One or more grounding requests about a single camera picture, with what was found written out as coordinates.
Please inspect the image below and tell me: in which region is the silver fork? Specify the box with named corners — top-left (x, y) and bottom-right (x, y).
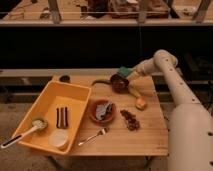
top-left (78, 127), bottom-right (109, 146)

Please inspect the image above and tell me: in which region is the dark small cup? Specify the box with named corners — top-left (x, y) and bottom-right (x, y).
top-left (59, 75), bottom-right (71, 83)

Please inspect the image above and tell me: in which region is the dish brush with white handle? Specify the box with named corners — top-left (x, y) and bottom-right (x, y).
top-left (0, 119), bottom-right (48, 149)

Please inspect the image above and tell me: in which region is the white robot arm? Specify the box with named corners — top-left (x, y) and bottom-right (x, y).
top-left (117, 49), bottom-right (213, 171)

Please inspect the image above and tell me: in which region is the green sponge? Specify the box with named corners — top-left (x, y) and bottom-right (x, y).
top-left (117, 66), bottom-right (131, 77)

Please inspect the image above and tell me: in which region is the brown sausage pair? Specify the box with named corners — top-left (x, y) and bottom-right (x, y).
top-left (56, 107), bottom-right (68, 129)

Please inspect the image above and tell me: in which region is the yellow spatula with orange head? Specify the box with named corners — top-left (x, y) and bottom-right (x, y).
top-left (128, 82), bottom-right (147, 110)

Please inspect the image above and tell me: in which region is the purple bowl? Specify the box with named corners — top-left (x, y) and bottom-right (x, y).
top-left (110, 74), bottom-right (129, 93)

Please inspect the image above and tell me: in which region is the crumpled silver foil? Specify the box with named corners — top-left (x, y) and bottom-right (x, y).
top-left (96, 101), bottom-right (113, 121)

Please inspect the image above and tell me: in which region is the yellow plastic bin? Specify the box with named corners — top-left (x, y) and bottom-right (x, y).
top-left (13, 81), bottom-right (91, 155)

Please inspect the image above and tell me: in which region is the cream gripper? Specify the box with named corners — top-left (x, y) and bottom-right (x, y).
top-left (118, 60), bottom-right (154, 82)

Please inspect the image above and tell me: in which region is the orange clay bowl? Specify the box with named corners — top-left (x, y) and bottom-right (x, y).
top-left (89, 99), bottom-right (116, 124)

